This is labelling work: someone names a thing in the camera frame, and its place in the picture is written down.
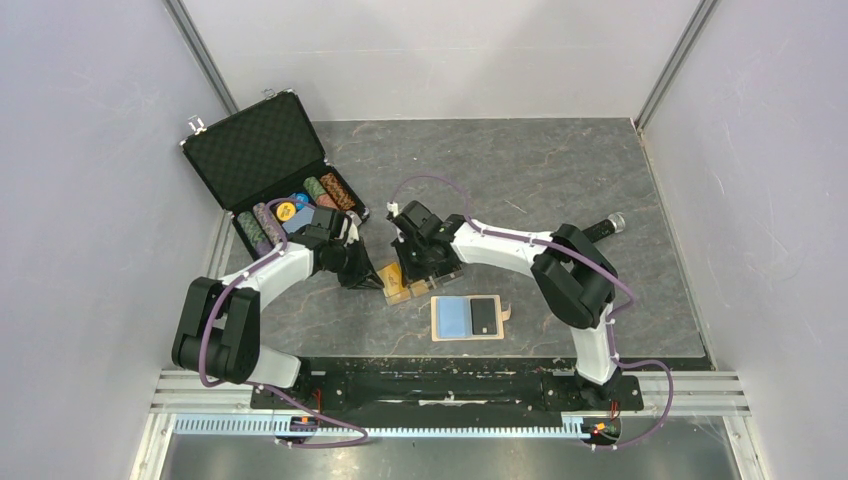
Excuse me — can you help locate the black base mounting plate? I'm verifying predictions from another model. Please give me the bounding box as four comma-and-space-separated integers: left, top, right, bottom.
285, 357, 644, 428

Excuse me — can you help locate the green chip stack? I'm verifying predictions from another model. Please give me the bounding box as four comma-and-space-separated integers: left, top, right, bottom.
236, 211, 271, 256

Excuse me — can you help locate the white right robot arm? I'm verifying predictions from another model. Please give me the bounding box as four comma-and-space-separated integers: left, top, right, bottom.
387, 201, 625, 408

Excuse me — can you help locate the black cylindrical flashlight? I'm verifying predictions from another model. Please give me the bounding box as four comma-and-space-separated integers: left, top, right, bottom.
582, 212, 626, 243

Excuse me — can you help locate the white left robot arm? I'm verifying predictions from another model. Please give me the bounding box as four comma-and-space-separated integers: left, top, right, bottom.
171, 206, 384, 408

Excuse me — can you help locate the purple chip stack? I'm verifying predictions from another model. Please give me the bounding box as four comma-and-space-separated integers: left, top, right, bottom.
252, 202, 287, 247

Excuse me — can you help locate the black VIP card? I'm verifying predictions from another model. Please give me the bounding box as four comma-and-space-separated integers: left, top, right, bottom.
470, 297, 499, 336

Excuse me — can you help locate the pink chip stack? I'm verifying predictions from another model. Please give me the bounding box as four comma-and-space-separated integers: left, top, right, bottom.
303, 177, 340, 210

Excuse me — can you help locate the orange black chip stack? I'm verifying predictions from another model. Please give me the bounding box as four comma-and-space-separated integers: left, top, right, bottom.
319, 173, 356, 211

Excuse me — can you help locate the black poker chip case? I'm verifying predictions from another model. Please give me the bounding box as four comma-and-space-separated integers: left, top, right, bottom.
180, 89, 371, 260

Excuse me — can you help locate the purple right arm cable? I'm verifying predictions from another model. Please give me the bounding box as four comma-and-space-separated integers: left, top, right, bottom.
390, 174, 676, 452

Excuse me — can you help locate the tan leather card holder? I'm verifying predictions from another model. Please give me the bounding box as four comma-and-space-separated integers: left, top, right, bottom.
430, 295, 512, 342

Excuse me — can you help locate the yellow dealer chip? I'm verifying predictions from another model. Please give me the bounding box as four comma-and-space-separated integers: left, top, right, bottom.
275, 202, 297, 222

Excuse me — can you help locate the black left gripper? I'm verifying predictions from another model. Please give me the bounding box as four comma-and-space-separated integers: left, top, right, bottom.
323, 237, 384, 291

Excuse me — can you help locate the blue patterned card deck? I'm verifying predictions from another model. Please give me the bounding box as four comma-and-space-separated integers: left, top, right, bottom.
281, 206, 322, 235

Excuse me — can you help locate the clear acrylic card box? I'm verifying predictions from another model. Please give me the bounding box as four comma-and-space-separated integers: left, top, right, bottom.
403, 269, 464, 300

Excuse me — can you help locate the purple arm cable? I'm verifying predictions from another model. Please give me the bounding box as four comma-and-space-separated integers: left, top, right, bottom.
390, 174, 676, 452
197, 197, 370, 452

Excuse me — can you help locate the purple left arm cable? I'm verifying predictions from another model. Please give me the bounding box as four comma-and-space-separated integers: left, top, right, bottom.
197, 197, 370, 452

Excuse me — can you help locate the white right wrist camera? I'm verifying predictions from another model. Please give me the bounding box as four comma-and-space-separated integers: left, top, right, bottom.
387, 202, 402, 222

